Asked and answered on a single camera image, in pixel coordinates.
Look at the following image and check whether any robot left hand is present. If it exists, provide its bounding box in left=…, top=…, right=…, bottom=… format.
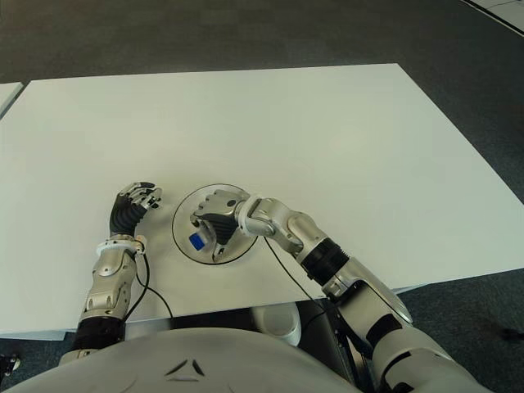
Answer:
left=109, top=179, right=165, bottom=239

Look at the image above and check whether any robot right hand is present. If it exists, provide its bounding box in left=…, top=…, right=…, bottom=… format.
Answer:
left=188, top=187, right=251, bottom=263

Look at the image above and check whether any clear water bottle blue cap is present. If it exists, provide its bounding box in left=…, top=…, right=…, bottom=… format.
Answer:
left=188, top=223, right=218, bottom=257

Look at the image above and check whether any white plate black rim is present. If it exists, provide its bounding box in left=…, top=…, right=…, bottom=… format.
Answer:
left=171, top=183, right=260, bottom=265

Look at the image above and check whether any white cylindrical robot waist part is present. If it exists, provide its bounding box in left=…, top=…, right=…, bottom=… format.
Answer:
left=251, top=302, right=303, bottom=347

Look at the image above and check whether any grey robot torso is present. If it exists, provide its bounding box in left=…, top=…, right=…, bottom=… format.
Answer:
left=0, top=327, right=369, bottom=393

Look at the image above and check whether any white neighbouring table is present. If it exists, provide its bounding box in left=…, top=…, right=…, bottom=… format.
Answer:
left=461, top=0, right=524, bottom=30
left=0, top=81, right=24, bottom=116

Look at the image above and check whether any black caster wheel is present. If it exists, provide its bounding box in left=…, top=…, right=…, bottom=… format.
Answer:
left=0, top=353, right=21, bottom=376

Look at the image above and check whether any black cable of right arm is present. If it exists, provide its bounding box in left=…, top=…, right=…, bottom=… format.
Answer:
left=261, top=235, right=331, bottom=314

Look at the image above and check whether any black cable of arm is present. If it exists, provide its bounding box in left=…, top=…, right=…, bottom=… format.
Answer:
left=261, top=235, right=331, bottom=314
left=121, top=245, right=174, bottom=319

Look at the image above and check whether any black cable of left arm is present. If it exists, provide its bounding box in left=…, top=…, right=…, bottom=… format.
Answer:
left=121, top=245, right=174, bottom=319

